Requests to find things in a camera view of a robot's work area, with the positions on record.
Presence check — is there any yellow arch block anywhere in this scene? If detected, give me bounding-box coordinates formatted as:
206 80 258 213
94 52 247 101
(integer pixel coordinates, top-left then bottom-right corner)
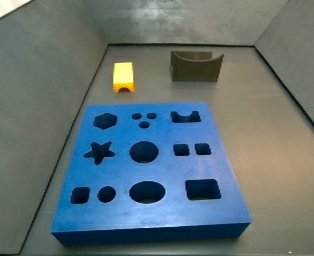
114 62 135 93

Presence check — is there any blue shape-sorting board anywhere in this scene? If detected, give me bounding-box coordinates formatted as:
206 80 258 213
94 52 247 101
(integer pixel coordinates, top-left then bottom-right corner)
51 102 252 246

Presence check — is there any black curved fixture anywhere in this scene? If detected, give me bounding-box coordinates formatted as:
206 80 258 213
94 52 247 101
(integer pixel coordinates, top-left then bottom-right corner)
171 51 224 82

